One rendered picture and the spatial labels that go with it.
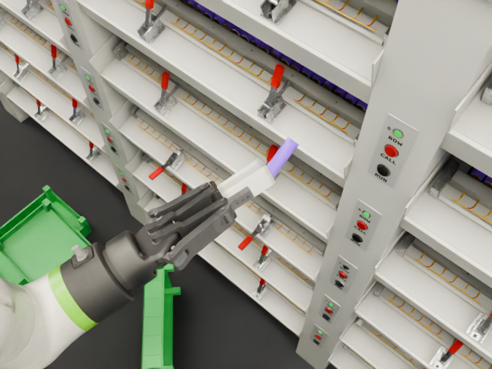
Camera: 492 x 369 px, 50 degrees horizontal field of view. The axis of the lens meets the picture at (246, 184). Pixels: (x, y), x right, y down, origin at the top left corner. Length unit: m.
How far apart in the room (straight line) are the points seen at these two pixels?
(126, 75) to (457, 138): 0.76
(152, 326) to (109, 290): 0.77
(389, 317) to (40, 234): 1.10
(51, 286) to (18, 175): 1.35
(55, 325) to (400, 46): 0.51
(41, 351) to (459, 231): 0.56
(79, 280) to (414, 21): 0.48
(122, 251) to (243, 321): 0.99
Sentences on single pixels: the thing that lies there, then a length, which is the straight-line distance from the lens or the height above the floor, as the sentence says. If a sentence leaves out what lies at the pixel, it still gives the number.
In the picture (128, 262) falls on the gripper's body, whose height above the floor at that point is 0.95.
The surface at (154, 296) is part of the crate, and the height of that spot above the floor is 0.20.
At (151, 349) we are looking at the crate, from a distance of 1.44.
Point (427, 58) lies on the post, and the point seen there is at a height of 1.19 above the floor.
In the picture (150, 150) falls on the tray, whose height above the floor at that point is 0.54.
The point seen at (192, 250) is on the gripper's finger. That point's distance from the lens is 0.68.
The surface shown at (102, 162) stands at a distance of 1.78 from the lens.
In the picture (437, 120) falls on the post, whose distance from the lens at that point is 0.61.
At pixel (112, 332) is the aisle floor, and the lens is 1.69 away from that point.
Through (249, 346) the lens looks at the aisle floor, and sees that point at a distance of 1.63.
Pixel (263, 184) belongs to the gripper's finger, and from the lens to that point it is 0.72.
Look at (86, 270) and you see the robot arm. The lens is 0.70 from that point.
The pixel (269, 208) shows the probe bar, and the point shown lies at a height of 0.58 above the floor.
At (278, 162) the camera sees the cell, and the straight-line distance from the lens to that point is 0.73.
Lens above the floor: 1.57
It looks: 58 degrees down
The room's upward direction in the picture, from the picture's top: straight up
